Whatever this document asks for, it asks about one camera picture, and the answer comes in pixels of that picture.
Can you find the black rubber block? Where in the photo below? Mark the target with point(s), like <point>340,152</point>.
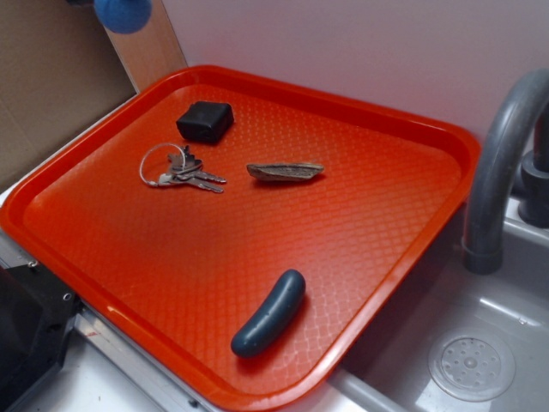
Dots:
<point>205,121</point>

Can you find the grey faucet handle post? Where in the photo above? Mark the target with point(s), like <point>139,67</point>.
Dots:
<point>533,209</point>

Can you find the grey plastic sink basin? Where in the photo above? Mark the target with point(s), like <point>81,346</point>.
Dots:
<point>387,368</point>

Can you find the blue dimpled ball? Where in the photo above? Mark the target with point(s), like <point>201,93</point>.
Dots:
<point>123,16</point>

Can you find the brown cardboard panel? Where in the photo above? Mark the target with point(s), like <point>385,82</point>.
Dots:
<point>59,74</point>

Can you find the round sink drain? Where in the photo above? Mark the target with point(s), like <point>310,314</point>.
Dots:
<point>471,364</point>

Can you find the dark teal sausage toy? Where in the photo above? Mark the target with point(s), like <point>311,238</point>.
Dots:
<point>272,317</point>

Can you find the grey curved faucet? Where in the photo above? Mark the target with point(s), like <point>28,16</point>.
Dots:
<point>509,138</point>

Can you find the silver keys bunch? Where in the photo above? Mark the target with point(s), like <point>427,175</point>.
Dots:
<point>186,169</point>

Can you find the wooden board edge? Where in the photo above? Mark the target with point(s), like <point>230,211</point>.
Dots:
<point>151,53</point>

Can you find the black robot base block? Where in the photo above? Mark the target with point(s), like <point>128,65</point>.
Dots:
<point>37,316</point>

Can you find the brown wood piece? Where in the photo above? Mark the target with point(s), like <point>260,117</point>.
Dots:
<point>284,172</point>

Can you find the orange plastic tray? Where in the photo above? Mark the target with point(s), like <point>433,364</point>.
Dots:
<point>180,270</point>

